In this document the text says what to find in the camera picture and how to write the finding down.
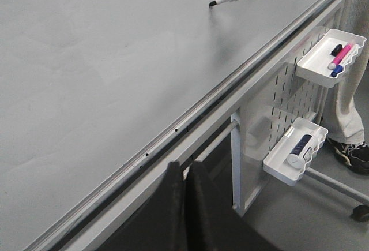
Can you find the black caster wheel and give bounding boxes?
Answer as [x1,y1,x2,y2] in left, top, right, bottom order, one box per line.
[352,205,369,222]

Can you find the lower white plastic tray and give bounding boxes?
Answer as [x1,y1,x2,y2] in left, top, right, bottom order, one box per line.
[263,118,328,186]

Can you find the large whiteboard with aluminium frame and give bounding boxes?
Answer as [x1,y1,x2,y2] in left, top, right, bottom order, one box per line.
[1,0,319,250]

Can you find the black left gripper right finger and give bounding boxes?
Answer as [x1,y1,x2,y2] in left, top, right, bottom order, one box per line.
[185,162,279,250]

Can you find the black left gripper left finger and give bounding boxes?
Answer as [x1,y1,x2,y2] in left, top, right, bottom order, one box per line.
[66,160,185,251]

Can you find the small black marker cap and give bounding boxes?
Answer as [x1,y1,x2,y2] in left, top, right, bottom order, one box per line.
[330,44,343,57]

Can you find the pink marker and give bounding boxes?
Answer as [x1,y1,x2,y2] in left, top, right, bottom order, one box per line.
[328,43,353,70]

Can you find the white perforated pegboard panel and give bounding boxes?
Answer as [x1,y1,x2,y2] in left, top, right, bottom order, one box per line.
[231,0,345,216]

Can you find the white blue whiteboard eraser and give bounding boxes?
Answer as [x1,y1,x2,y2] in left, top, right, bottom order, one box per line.
[286,134,319,170]

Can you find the white metal stand frame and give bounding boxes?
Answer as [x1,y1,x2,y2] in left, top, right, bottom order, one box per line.
[67,0,368,250]

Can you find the white plastic tray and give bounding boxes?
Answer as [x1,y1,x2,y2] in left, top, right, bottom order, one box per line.
[296,29,367,88]
[263,118,328,186]

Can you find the blue capped marker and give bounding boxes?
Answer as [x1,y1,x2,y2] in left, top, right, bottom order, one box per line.
[330,44,359,77]

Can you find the black sneaker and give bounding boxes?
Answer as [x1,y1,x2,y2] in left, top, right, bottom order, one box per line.
[328,138,368,175]

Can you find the person leg beige trousers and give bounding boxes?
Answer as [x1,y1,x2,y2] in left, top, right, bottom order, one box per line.
[323,0,368,145]

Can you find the upper white plastic tray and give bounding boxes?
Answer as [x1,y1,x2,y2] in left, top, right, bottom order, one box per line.
[296,29,367,88]

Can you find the white horizontal stand bar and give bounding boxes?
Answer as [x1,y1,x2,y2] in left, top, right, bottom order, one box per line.
[180,120,239,167]

